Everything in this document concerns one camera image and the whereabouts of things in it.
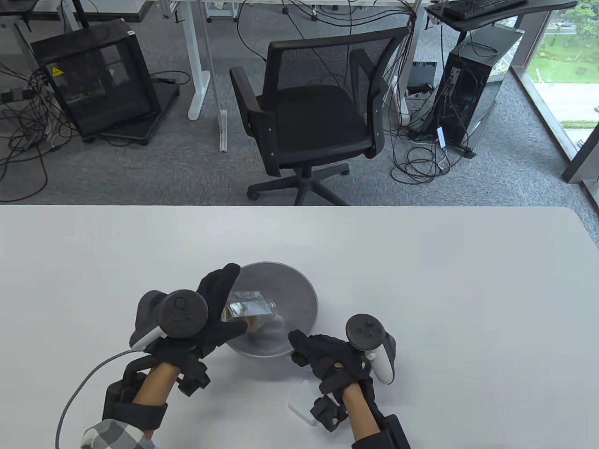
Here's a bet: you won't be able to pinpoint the white jar lid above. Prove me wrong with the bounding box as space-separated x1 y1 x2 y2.
288 381 328 427

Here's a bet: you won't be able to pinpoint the grey salad bowl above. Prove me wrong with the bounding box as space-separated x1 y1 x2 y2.
220 262 320 358

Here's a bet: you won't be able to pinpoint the person's right forearm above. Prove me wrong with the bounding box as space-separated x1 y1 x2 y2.
341 379 390 449

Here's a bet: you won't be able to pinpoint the person's right hand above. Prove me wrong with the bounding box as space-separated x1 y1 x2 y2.
288 330 375 398

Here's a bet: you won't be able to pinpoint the tangle of black floor cables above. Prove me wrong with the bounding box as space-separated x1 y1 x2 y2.
0 61 79 204

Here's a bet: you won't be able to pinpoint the black glass-front cabinet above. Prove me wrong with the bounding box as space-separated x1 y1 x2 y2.
30 19 181 145

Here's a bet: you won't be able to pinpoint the grey white left hand controller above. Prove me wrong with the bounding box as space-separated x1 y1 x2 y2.
130 290 209 350

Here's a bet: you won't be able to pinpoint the grey power strip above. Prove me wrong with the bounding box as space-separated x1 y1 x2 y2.
0 88 36 104

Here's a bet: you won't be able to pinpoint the hanging black cables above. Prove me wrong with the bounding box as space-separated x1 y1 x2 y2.
236 0 418 64

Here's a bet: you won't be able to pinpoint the grey white right hand controller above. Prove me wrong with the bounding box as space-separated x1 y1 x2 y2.
345 313 397 385

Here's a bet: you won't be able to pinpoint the grey white hand controller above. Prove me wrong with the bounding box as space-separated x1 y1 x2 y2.
345 313 397 385
130 290 209 350

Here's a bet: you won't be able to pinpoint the black computer tower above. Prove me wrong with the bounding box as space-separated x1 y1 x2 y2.
424 26 525 157

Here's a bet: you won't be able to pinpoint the black keyboard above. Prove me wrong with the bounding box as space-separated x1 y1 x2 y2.
442 0 529 20

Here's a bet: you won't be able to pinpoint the black mesh office chair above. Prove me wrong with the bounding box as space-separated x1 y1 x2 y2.
229 26 412 206

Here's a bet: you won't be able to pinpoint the grey braided cable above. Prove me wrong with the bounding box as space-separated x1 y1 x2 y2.
55 348 150 449

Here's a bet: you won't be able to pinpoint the black curved desk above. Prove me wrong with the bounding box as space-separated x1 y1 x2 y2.
426 0 578 32

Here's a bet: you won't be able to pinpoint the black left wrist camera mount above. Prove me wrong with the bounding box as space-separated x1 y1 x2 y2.
102 358 210 433

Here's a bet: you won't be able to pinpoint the dark-top desk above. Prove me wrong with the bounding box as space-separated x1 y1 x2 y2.
0 0 156 24

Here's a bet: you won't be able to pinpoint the coil of black floor cables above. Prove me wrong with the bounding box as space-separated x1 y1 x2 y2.
390 125 469 184

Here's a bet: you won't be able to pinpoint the white desk leg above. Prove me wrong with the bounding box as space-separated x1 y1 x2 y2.
180 0 212 121
397 7 427 125

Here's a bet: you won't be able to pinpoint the clear glass jar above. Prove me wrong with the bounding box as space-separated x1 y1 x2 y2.
220 290 278 333

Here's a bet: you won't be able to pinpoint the person's left hand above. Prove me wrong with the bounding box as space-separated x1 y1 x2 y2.
143 263 249 371

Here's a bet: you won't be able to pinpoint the dark window frame post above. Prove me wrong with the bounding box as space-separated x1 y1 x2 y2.
562 123 599 184

